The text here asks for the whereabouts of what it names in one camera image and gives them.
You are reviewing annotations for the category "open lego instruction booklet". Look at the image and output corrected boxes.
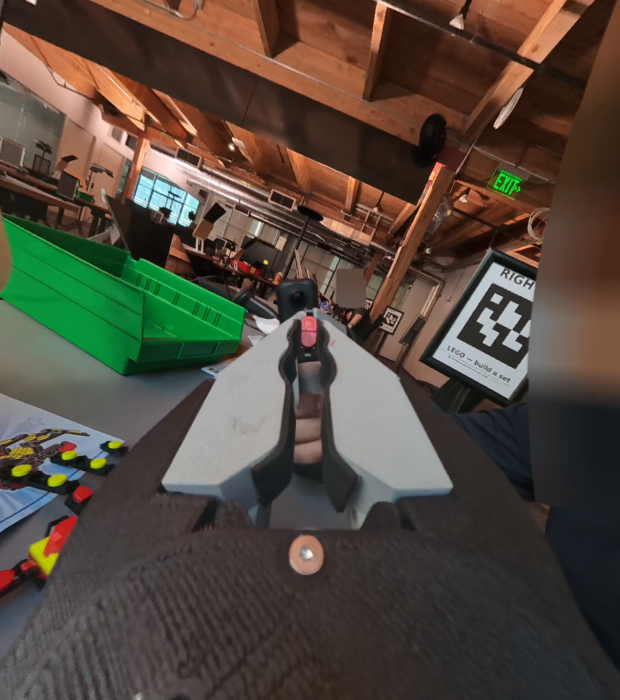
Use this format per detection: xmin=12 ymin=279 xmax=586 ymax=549
xmin=0 ymin=393 xmax=125 ymax=561

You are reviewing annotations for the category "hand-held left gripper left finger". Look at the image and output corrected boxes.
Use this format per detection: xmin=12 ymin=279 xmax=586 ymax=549
xmin=161 ymin=319 xmax=297 ymax=528

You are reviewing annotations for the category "green plastic bin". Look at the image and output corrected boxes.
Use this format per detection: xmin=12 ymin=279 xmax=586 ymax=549
xmin=1 ymin=214 xmax=246 ymax=376

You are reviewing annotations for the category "black ceiling speaker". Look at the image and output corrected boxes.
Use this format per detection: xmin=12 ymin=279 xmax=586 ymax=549
xmin=419 ymin=113 xmax=447 ymax=165

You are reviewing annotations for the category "black framed marker sign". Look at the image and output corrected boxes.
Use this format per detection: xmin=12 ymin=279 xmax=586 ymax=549
xmin=419 ymin=249 xmax=538 ymax=415

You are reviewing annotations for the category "person's right forearm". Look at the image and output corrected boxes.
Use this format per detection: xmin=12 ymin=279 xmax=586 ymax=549
xmin=452 ymin=402 xmax=535 ymax=502

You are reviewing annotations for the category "black floor lamp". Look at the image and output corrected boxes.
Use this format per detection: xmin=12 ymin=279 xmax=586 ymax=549
xmin=282 ymin=205 xmax=325 ymax=281

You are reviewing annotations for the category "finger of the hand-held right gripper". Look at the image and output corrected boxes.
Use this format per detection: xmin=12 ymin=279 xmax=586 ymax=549
xmin=318 ymin=309 xmax=350 ymax=341

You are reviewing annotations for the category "black barcode scanner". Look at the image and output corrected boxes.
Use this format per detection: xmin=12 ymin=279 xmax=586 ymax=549
xmin=232 ymin=287 xmax=279 ymax=319

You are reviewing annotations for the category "person's right hand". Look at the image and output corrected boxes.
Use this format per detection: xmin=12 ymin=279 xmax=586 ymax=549
xmin=292 ymin=393 xmax=326 ymax=482

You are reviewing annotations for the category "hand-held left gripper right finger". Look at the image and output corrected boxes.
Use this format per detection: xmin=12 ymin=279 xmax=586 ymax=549
xmin=315 ymin=322 xmax=454 ymax=528

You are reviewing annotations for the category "green exit sign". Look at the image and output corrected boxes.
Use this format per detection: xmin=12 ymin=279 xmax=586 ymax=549
xmin=486 ymin=168 xmax=524 ymax=200

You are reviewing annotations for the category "red yellow black lego assembly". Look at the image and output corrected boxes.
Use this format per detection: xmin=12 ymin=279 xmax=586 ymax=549
xmin=0 ymin=514 xmax=78 ymax=616

